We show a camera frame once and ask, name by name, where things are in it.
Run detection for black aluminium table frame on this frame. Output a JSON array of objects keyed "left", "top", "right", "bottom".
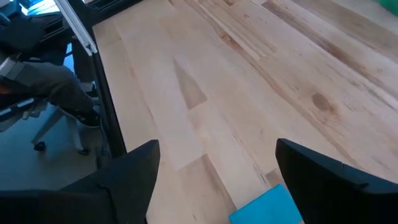
[{"left": 65, "top": 0, "right": 146, "bottom": 170}]

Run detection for person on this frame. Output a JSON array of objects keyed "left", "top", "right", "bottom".
[{"left": 0, "top": 0, "right": 102, "bottom": 128}]

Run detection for teal plastic box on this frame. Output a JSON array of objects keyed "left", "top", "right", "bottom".
[{"left": 229, "top": 183, "right": 304, "bottom": 224}]

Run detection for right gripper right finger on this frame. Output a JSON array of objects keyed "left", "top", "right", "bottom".
[{"left": 275, "top": 138, "right": 398, "bottom": 224}]

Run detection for teal translucent plastic bin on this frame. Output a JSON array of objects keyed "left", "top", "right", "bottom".
[{"left": 374, "top": 0, "right": 398, "bottom": 17}]

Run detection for grey office chair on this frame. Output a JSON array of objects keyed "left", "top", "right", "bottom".
[{"left": 0, "top": 96, "right": 93, "bottom": 156}]

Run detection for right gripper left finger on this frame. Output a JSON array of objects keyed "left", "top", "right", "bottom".
[{"left": 0, "top": 139, "right": 161, "bottom": 224}]

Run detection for grey aluminium edge bracket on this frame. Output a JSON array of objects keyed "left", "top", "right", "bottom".
[{"left": 53, "top": 0, "right": 99, "bottom": 57}]

